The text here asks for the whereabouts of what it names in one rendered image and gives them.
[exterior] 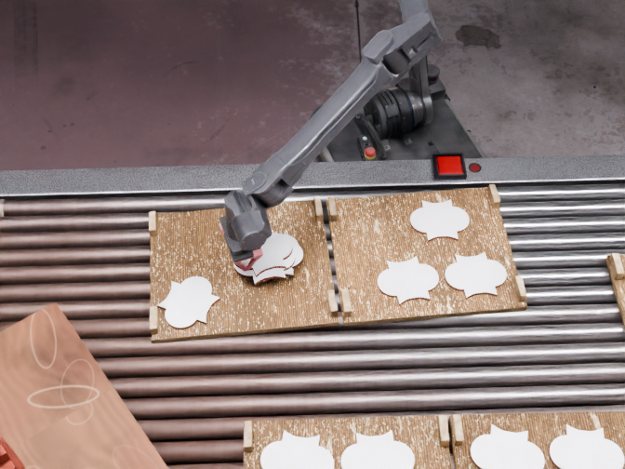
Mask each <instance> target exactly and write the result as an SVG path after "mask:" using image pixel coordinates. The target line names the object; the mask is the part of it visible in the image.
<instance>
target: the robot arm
mask: <svg viewBox="0 0 625 469"><path fill-rule="evenodd" d="M399 4H400V8H401V11H402V15H403V24H401V25H399V26H396V27H394V28H392V29H390V30H382V31H380V32H378V33H377V34H376V35H375V36H374V37H373V38H372V39H371V41H370V42H369V43H368V44H367V45H366V46H365V47H364V48H363V49H362V52H363V53H364V55H365V56H364V57H363V59H362V61H361V63H360V64H359V66H358V67H357V68H356V70H355V71H354V72H353V73H352V75H351V76H350V77H349V78H348V79H347V80H346V81H345V82H344V83H343V84H342V86H341V87H340V88H339V89H338V90H337V91H336V92H335V93H334V94H333V95H332V96H331V97H330V98H329V100H328V101H327V102H326V103H325V104H324V105H323V106H322V107H321V108H320V109H319V110H318V111H317V112H316V114H315V115H314V116H313V117H312V118H311V119H310V120H309V121H308V122H307V123H306V124H305V125H304V126H303V127H302V129H301V130H300V131H299V132H298V133H297V134H296V135H295V136H294V137H293V138H292V139H291V140H290V141H289V142H288V143H287V144H286V145H285V146H284V147H283V148H282V149H280V150H279V151H278V152H276V153H274V154H273V155H272V156H271V157H270V158H269V159H268V160H267V162H266V163H265V162H264V161H263V162H262V163H261V164H260V165H259V167H258V168H257V169H256V170H255V171H254V172H253V173H252V174H251V175H250V177H249V178H248V179H246V180H245V181H243V182H241V186H242V188H243V190H233V191H230V192H229V193H227V194H226V196H225V198H224V205H225V216H223V217H220V218H219V228H220V230H221V231H222V233H223V234H224V239H225V242H226V244H227V247H228V249H229V251H230V253H231V257H232V260H233V263H234V264H236V265H237V266H239V267H240V268H241V269H242V270H243V271H244V272H245V271H248V270H250V269H251V267H252V266H253V265H254V263H255V262H256V261H257V260H258V259H259V258H261V257H262V256H263V251H262V249H261V247H262V246H263V245H264V244H265V242H266V240H267V239H268V238H269V237H270V236H271V235H272V234H273V231H272V228H271V225H270V223H269V220H268V218H269V217H268V215H267V213H266V210H268V209H269V208H273V207H276V206H278V205H280V204H281V203H282V202H283V201H284V200H285V199H286V198H287V197H288V196H289V195H290V194H291V192H292V191H293V190H294V189H293V188H292V187H293V186H294V185H295V183H296V182H297V181H298V180H299V179H300V178H301V176H302V174H303V172H304V171H305V169H306V168H307V167H308V166H309V165H310V163H311V162H312V161H313V160H314V158H315V157H316V156H317V155H319V154H320V153H321V152H322V151H323V150H324V149H325V148H326V147H327V145H328V144H329V143H330V142H331V141H332V140H333V139H334V138H335V137H336V136H337V135H338V134H339V133H340V131H341V130H342V129H343V128H344V127H345V126H346V125H347V124H348V123H349V122H350V121H351V120H352V119H353V118H354V116H355V115H356V114H357V113H358V112H359V111H360V110H361V109H362V108H363V107H364V106H365V105H366V104H367V102H368V101H369V100H370V99H371V98H372V97H373V96H374V95H375V94H376V93H377V92H378V91H379V90H381V89H382V88H383V87H384V86H386V85H388V86H390V87H394V86H395V85H396V84H397V83H398V82H399V81H400V80H401V79H402V77H403V76H404V75H405V74H406V73H407V72H408V71H409V70H410V68H411V67H412V66H413V65H415V64H416V63H417V62H418V61H419V60H421V59H422V58H423V57H425V56H426V55H427V54H428V53H429V52H431V51H432V50H433V49H434V48H435V47H437V46H438V45H439V44H440V43H442V37H441V34H440V32H438V30H437V28H436V26H435V23H434V20H433V17H432V13H431V11H430V7H429V3H428V0H399ZM381 62H383V64H384V65H385V66H386V67H385V66H384V65H383V64H382V63H381ZM252 206H253V208H254V209H252ZM249 259H251V260H250V262H249V264H248V266H245V265H244V264H243V263H242V261H245V260H249Z"/></svg>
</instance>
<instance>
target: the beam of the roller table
mask: <svg viewBox="0 0 625 469"><path fill-rule="evenodd" d="M464 162H465V167H466V172H467V178H466V180H443V181H437V180H436V179H435V174H434V167H433V161H432V159H425V160H390V161H354V162H319V163H310V165H309V166H308V167H307V168H306V169H305V171H304V172H303V174H302V176H301V178H300V179H299V180H298V181H297V182H296V183H295V185H294V186H293V187H292V188H293V189H294V190H293V191H292V192H291V193H315V192H349V191H384V190H418V189H453V188H484V187H488V185H489V184H495V185H496V187H521V186H555V185H590V184H624V183H625V154H601V155H566V156H530V157H495V158H464ZM472 163H476V164H479V165H480V166H481V171H479V172H476V173H474V172H471V171H470V170H469V165H470V164H472ZM259 165H260V164H248V165H214V166H178V167H108V168H73V169H38V170H3V171H0V199H5V200H41V199H75V198H110V197H144V196H178V195H213V194H227V193H229V192H230V191H233V190H243V188H242V186H241V182H243V181H245V180H246V179H248V178H249V177H250V175H251V174H252V173H253V172H254V171H255V170H256V169H257V168H258V167H259Z"/></svg>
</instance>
